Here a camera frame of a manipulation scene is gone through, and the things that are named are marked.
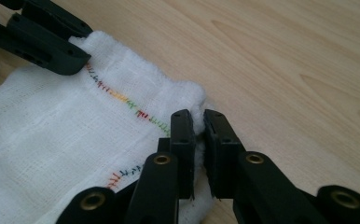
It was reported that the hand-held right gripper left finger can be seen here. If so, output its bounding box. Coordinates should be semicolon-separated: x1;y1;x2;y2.
158;108;198;201

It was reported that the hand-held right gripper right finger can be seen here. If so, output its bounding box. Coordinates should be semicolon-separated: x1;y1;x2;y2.
202;108;247;200

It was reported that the white gauze cloth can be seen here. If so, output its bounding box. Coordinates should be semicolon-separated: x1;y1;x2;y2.
0;30;215;224

